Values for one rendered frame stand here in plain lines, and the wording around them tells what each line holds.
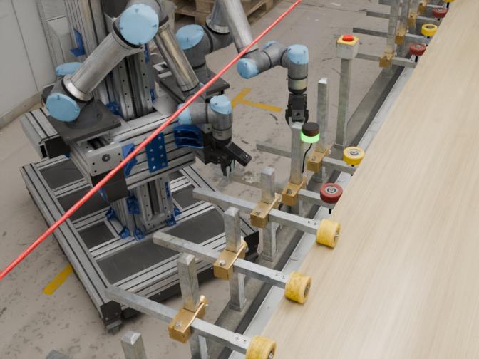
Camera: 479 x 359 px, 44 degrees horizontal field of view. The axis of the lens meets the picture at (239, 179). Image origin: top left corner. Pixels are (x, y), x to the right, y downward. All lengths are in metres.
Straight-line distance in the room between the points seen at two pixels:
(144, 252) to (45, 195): 0.75
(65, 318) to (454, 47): 2.33
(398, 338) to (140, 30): 1.20
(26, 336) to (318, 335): 1.71
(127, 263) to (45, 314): 0.48
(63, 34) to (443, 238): 1.72
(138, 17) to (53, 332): 1.65
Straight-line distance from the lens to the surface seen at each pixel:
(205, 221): 3.07
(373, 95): 3.12
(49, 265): 3.34
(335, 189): 2.14
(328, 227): 1.88
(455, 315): 1.81
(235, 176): 2.28
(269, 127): 4.12
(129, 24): 1.96
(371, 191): 2.15
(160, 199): 2.85
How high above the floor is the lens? 2.25
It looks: 38 degrees down
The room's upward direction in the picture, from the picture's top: 3 degrees counter-clockwise
